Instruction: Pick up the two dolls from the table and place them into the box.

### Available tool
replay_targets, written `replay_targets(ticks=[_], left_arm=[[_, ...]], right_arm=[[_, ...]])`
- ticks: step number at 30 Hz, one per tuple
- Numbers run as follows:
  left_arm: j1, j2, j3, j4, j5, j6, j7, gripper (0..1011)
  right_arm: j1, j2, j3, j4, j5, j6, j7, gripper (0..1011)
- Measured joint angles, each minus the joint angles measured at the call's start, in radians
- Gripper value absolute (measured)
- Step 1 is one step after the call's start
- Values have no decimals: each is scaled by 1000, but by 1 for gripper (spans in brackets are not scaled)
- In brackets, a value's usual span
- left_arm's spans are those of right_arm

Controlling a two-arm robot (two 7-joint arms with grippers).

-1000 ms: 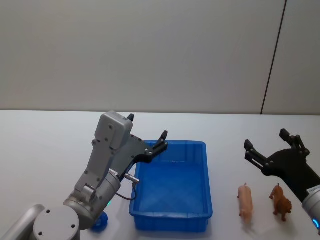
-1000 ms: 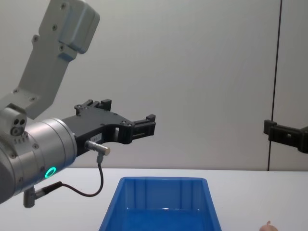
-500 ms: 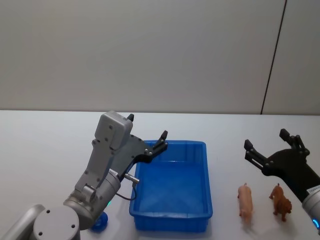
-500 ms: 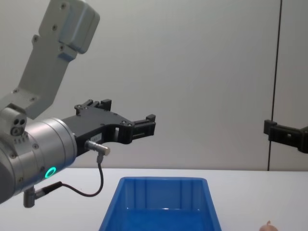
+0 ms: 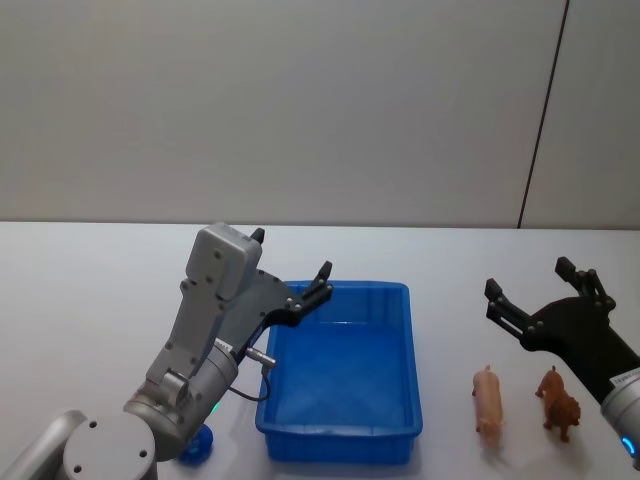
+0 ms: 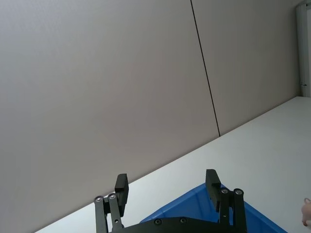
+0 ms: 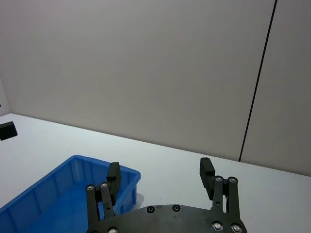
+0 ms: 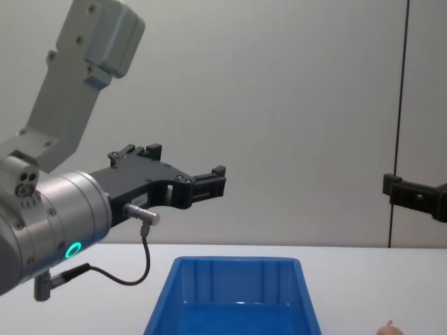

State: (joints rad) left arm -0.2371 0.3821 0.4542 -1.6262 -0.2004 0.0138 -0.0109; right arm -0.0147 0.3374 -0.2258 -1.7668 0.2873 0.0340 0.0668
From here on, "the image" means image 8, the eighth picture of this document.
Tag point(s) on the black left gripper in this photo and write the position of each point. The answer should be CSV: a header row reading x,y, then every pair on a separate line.
x,y
139,178

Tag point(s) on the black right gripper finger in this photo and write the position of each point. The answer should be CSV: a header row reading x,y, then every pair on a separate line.
x,y
419,200

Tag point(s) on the small pinkish brown object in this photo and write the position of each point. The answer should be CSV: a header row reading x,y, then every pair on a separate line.
x,y
388,328

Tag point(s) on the blue plastic bin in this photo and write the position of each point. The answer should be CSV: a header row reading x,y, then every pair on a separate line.
x,y
237,307

